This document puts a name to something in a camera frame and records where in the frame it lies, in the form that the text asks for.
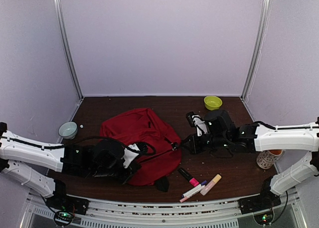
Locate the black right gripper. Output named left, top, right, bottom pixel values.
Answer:
left=181, top=132, right=230, bottom=155

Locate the black pink highlighter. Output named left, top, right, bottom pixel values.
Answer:
left=177, top=167, right=200, bottom=187

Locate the pastel yellow pink highlighter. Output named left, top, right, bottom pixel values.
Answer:
left=200, top=174, right=222, bottom=196

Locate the red student backpack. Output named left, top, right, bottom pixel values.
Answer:
left=100, top=108, right=182, bottom=192

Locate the purple capped white marker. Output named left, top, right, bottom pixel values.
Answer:
left=181, top=180, right=207, bottom=198

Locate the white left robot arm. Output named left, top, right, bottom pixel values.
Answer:
left=0, top=122, right=142, bottom=210

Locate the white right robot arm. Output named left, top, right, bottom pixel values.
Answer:
left=185, top=110, right=319, bottom=209

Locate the pink capped white marker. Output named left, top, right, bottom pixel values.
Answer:
left=179, top=186, right=205, bottom=203

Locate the yellow green plastic bowl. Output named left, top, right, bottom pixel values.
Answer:
left=204, top=96, right=223, bottom=111

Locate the pale celadon ceramic bowl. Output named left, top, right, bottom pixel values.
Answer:
left=58, top=121, right=78, bottom=139

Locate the patterned mug orange inside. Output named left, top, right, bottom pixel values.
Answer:
left=256, top=150, right=284, bottom=170

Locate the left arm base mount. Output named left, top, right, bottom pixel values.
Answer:
left=45, top=179, right=89, bottom=215

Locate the aluminium front rail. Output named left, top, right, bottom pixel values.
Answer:
left=17, top=188, right=310, bottom=228

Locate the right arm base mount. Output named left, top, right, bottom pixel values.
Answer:
left=238, top=183, right=281, bottom=214

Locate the right aluminium corner post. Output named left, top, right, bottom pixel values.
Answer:
left=241, top=0, right=271, bottom=102

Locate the aluminium corner post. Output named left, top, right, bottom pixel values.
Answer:
left=53, top=0, right=84, bottom=101
left=241, top=0, right=271, bottom=102

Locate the left aluminium corner post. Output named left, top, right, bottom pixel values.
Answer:
left=53, top=0, right=84, bottom=101

